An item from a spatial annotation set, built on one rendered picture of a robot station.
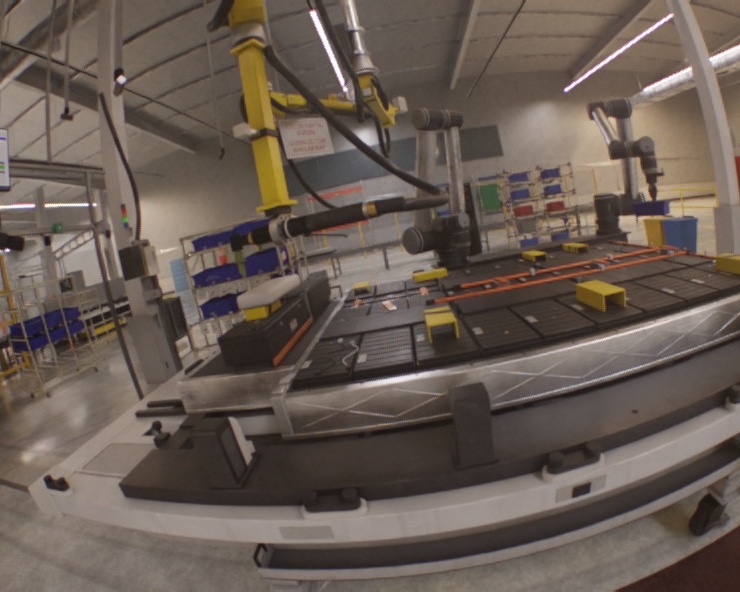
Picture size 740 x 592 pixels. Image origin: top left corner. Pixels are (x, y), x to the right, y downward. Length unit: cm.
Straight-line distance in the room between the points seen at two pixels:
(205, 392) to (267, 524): 51
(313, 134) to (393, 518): 193
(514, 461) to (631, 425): 24
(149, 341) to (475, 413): 461
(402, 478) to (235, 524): 33
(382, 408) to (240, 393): 45
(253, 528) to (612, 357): 82
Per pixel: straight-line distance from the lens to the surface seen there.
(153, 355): 502
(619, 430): 76
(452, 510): 68
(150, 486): 92
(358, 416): 81
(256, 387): 105
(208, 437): 73
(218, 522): 80
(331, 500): 69
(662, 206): 237
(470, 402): 61
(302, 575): 121
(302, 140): 213
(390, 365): 82
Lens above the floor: 130
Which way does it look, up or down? 10 degrees down
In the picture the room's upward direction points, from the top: 12 degrees counter-clockwise
